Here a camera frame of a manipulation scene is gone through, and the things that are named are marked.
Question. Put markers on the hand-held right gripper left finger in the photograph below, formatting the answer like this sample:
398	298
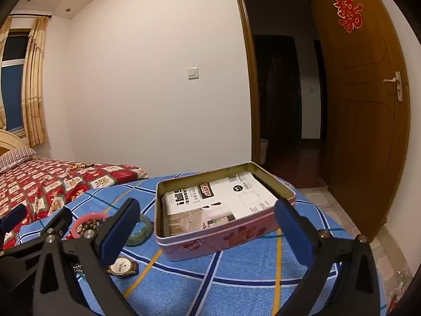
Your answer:
118	230

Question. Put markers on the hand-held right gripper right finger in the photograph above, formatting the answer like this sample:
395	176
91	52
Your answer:
294	233

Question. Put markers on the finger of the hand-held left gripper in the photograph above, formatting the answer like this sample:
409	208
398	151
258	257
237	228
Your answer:
59	220
11	219

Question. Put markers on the pink bangle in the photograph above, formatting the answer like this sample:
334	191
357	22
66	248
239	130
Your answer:
80	219

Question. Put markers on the green jade bangle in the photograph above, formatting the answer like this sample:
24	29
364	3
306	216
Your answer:
144	233

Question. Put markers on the gold wrist watch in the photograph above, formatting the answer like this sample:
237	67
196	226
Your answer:
121	266

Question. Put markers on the pink metal tin box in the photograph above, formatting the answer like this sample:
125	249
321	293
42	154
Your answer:
204	243

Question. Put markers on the red patterned bedsheet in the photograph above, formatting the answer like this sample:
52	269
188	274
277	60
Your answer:
49	184

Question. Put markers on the striped pillow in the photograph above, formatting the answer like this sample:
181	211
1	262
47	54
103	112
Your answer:
16	158

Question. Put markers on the printed paper sheet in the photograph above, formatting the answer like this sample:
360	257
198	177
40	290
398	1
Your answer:
230	197

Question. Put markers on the cream bed headboard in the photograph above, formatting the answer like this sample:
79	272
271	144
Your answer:
10	138

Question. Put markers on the blue plaid blanket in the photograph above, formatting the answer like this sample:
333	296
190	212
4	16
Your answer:
230	286

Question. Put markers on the brown wooden door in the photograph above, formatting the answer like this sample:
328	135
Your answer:
355	138

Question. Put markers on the window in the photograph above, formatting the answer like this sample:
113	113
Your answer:
13	98

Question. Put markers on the dark curtain rod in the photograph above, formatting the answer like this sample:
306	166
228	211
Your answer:
29	15

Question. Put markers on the red paper door decoration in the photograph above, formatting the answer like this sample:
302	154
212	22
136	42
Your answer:
348	13

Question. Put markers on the brown wooden door frame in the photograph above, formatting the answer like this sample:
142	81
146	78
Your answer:
248	72

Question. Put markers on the white light switch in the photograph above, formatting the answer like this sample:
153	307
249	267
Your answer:
193	73

